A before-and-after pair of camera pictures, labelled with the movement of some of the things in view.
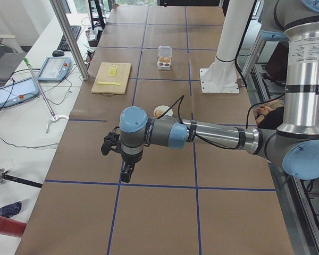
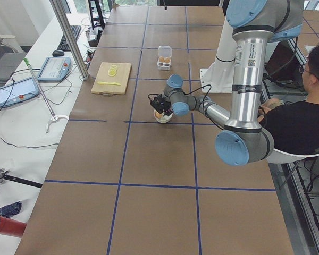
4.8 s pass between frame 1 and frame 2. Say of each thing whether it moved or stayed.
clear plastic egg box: stayed
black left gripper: moved
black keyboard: stayed
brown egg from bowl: stayed
